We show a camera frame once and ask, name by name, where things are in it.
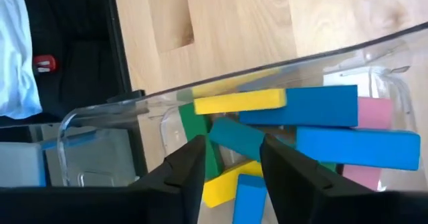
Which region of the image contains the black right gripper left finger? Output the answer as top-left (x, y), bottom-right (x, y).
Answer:
top-left (130, 135), bottom-right (207, 224)

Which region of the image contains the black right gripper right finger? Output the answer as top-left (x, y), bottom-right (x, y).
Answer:
top-left (259, 134), bottom-right (335, 224)

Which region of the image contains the long green block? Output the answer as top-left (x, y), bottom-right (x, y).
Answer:
top-left (319, 161), bottom-right (338, 173)
top-left (178, 102), bottom-right (225, 181)

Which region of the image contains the long yellow block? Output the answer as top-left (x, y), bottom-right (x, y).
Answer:
top-left (193, 88), bottom-right (288, 116)
top-left (201, 159), bottom-right (265, 209)

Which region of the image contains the long teal block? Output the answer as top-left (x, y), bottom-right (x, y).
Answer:
top-left (209, 116), bottom-right (268, 163)

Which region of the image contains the long dark blue block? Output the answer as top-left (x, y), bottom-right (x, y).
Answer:
top-left (239, 85), bottom-right (359, 128)

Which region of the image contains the long pink block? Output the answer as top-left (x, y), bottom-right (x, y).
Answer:
top-left (342, 96), bottom-right (395, 192)

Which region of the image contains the large clear plastic bin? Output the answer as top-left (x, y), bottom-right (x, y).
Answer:
top-left (56, 21), bottom-right (428, 224)

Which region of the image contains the small red white plug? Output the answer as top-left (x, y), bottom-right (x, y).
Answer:
top-left (32, 53), bottom-right (60, 74)

